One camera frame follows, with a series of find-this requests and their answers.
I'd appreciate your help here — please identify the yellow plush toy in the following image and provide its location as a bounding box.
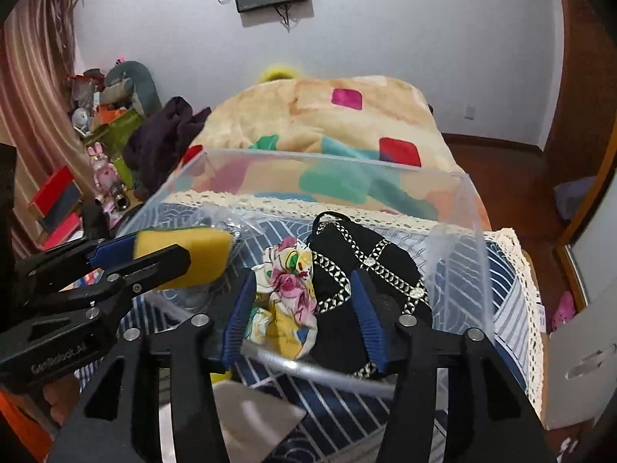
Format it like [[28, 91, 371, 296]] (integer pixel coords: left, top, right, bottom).
[[258, 63, 302, 84]]

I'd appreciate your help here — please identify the black cloth with silver pattern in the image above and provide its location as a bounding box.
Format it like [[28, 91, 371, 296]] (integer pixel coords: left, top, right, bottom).
[[305, 212, 435, 380]]

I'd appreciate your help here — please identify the clear plastic storage box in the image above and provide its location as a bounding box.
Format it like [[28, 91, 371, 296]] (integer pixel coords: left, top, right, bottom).
[[115, 147, 498, 392]]

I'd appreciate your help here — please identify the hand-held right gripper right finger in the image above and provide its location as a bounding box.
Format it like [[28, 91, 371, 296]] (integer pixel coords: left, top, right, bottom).
[[349, 269, 548, 463]]

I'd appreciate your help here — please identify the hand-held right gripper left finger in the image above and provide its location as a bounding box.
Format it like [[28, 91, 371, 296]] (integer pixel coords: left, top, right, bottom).
[[46, 272, 258, 463]]

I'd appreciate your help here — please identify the green plush toy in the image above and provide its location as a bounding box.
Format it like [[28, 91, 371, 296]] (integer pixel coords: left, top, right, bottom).
[[103, 60, 163, 117]]

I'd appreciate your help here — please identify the wooden framed door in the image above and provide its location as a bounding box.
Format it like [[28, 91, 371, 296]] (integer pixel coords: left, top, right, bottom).
[[552, 120, 617, 309]]

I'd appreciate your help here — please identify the red box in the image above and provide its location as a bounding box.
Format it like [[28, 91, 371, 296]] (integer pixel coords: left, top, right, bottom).
[[28, 166, 84, 248]]

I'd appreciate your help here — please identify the pink slipper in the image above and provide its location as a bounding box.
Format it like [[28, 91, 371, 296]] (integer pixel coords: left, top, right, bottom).
[[551, 291, 577, 331]]

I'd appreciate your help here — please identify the dark purple garment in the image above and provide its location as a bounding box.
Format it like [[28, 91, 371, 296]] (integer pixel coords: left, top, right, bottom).
[[123, 96, 213, 199]]

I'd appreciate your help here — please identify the yellow sponge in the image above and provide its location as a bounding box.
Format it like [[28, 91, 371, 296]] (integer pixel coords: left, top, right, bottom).
[[132, 225, 238, 293]]

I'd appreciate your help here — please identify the pink bunny toy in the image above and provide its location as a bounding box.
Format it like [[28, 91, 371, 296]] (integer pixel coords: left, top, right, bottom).
[[87, 142, 121, 192]]

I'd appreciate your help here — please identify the striped pink curtain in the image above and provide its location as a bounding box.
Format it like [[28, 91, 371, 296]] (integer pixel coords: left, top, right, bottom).
[[0, 0, 97, 257]]

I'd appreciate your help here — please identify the grey cloth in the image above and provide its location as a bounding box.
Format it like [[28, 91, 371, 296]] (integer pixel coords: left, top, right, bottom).
[[554, 176, 598, 223]]

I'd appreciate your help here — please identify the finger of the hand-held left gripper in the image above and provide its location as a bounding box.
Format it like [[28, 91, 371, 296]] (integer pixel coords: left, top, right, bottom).
[[13, 231, 145, 301], [58, 245, 192, 312]]

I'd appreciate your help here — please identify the beige blanket with coloured squares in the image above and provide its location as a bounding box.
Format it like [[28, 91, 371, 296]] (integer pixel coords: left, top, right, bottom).
[[185, 74, 484, 219]]

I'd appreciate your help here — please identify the black television cable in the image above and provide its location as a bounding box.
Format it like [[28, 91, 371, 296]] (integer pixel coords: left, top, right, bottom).
[[274, 2, 300, 30]]

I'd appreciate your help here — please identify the green box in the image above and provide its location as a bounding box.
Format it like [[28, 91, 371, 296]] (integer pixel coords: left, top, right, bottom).
[[82, 108, 145, 190]]

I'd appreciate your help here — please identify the floral printed cloth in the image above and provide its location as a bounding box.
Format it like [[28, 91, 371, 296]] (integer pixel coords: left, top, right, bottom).
[[243, 236, 322, 360]]

